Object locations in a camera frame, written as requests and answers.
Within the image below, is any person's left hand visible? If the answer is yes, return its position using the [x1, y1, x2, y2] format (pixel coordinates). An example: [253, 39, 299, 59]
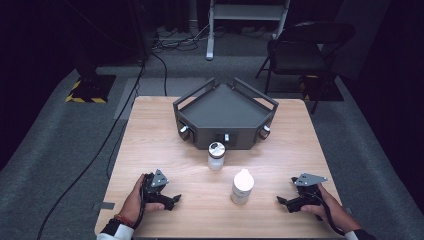
[119, 173, 165, 225]

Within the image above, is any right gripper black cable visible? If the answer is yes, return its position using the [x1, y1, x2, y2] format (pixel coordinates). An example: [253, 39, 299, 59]
[313, 194, 346, 236]

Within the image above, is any long black floor cable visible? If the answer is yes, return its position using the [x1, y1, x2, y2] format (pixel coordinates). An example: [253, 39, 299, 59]
[36, 61, 148, 240]

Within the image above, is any black folding chair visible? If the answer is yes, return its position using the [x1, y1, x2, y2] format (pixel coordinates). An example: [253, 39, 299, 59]
[254, 20, 356, 115]

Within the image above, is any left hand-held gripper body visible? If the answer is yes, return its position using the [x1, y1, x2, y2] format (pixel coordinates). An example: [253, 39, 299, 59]
[142, 168, 173, 205]

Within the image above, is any dark grey corner rack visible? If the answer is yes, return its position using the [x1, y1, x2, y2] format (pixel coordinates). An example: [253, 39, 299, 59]
[172, 77, 280, 151]

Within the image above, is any bundle of floor cables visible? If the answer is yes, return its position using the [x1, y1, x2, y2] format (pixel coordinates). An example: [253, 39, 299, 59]
[151, 24, 214, 54]

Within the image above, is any red bead bracelet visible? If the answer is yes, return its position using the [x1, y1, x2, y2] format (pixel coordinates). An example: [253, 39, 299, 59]
[113, 214, 136, 229]

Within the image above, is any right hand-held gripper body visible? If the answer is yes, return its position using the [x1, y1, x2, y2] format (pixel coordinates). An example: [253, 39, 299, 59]
[290, 172, 329, 208]

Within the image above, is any glass jar with silver lid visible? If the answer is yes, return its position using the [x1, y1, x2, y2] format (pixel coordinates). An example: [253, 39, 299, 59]
[207, 141, 227, 172]

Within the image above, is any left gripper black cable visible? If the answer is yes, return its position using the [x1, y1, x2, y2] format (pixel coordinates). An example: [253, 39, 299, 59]
[133, 176, 148, 231]

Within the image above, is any white metal stand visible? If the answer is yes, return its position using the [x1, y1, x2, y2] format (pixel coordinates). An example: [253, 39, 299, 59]
[205, 0, 291, 61]

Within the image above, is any short black floor cable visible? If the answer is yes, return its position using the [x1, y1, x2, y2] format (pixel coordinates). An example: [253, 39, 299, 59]
[152, 52, 169, 97]

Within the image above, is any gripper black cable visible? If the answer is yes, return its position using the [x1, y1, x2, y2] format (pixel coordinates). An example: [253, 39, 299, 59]
[313, 194, 346, 236]
[133, 176, 148, 231]

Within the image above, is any person's right hand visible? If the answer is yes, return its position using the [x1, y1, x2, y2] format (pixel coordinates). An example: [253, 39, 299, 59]
[299, 183, 351, 231]

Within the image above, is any black stand with striped base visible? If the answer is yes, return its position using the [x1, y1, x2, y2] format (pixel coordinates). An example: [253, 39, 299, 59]
[64, 33, 118, 104]

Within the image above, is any striped base behind chair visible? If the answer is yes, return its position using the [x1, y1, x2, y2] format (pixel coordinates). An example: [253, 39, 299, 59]
[299, 74, 345, 103]

